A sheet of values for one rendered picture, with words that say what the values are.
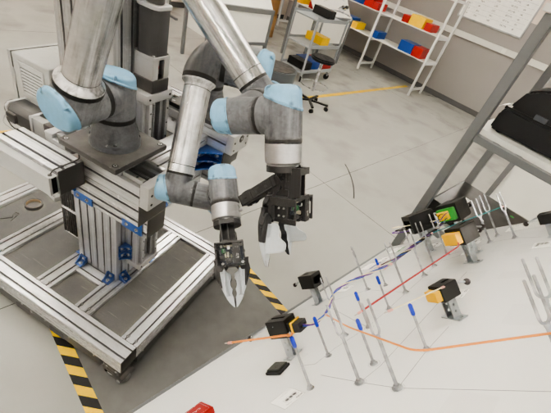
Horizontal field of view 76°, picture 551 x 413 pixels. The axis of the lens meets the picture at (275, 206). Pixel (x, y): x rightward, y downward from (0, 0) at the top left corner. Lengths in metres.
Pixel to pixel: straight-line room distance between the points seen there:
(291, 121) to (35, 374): 1.71
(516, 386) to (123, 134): 1.06
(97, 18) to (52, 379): 1.59
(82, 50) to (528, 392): 0.98
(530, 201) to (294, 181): 3.34
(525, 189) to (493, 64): 4.72
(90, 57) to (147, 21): 0.40
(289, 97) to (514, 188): 3.35
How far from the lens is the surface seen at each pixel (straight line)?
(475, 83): 8.35
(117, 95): 1.08
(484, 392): 0.58
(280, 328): 0.82
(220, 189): 0.90
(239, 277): 0.89
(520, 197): 3.90
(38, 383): 2.03
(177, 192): 1.00
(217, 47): 0.86
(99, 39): 0.91
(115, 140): 1.16
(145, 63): 1.34
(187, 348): 2.05
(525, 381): 0.60
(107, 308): 1.93
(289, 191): 0.70
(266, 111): 0.69
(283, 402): 0.70
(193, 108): 1.02
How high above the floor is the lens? 1.80
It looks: 37 degrees down
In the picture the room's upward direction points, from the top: 19 degrees clockwise
